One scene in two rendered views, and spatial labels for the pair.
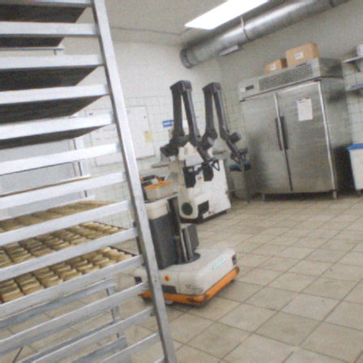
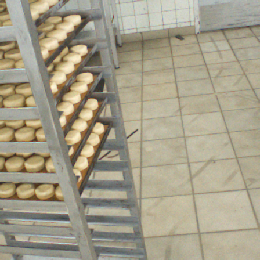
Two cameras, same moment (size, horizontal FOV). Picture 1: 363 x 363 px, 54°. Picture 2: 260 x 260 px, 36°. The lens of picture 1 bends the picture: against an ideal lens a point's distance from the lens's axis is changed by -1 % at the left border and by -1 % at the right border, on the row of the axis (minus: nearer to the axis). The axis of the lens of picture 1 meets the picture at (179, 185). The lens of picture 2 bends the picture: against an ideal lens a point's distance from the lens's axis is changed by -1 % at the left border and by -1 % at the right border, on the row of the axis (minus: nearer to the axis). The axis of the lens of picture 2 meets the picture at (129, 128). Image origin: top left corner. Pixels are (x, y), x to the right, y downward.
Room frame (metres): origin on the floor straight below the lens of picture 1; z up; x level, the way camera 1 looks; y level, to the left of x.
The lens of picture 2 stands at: (0.73, -0.54, 1.53)
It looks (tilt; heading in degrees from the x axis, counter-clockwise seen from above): 31 degrees down; 49
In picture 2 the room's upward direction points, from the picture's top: 10 degrees counter-clockwise
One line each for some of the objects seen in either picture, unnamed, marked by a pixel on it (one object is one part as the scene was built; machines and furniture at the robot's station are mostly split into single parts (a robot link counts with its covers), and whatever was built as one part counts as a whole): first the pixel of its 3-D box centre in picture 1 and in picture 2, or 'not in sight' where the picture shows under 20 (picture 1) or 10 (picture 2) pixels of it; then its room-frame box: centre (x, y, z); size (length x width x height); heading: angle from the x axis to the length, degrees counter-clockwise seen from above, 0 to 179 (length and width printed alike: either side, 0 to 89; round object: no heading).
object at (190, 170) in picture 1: (197, 170); not in sight; (2.71, -0.15, 0.99); 0.28 x 0.16 x 0.22; 143
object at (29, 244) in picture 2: not in sight; (71, 248); (1.30, 0.62, 0.24); 0.64 x 0.03 x 0.03; 122
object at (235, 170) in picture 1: (245, 179); not in sight; (6.88, -1.27, 0.33); 0.54 x 0.53 x 0.66; 42
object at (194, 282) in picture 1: (186, 272); not in sight; (2.88, 0.08, 0.16); 0.67 x 0.64 x 0.25; 53
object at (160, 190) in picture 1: (160, 190); not in sight; (2.95, 0.17, 0.87); 0.23 x 0.15 x 0.11; 143
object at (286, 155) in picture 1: (296, 134); not in sight; (5.79, -2.01, 1.03); 1.40 x 0.90 x 2.05; 42
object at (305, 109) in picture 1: (304, 109); not in sight; (5.19, -1.98, 1.39); 0.22 x 0.03 x 0.31; 42
